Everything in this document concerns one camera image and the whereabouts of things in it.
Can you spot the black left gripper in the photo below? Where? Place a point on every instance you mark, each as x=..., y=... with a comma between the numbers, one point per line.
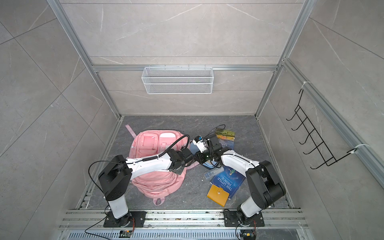
x=181, y=171

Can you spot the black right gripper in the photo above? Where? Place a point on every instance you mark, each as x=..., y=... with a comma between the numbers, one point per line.
x=200, y=159

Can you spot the Animal Farm book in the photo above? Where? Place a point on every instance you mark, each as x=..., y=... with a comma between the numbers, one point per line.
x=226, y=138

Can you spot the blue Little Prince book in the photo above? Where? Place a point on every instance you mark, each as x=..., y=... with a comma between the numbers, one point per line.
x=229, y=180

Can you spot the pink student backpack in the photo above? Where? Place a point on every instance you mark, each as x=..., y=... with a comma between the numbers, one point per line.
x=153, y=178

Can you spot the light blue pencil case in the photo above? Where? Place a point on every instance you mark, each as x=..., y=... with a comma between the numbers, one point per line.
x=205, y=159

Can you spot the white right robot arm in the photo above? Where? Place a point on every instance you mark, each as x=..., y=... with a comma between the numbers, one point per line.
x=264, y=183

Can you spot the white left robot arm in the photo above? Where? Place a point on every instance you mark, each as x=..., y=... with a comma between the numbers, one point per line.
x=114, y=179

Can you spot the clear plastic ruler case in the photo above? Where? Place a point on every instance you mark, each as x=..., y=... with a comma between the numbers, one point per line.
x=212, y=172

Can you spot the yellow leather wallet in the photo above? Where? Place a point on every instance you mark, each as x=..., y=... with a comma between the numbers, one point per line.
x=218, y=195

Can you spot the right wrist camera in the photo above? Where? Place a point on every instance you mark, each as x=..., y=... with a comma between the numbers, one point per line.
x=200, y=143

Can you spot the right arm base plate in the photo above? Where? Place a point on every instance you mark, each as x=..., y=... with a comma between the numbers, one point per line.
x=233, y=218

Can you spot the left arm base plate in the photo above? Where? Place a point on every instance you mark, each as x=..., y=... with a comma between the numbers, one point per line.
x=131, y=219

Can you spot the white wire mesh basket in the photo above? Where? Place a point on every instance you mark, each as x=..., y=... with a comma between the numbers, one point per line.
x=178, y=80

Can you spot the black wire hook rack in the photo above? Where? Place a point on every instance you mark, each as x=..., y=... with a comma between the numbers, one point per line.
x=314, y=136

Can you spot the aluminium mounting rail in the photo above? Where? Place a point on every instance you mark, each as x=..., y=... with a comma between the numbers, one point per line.
x=188, y=219

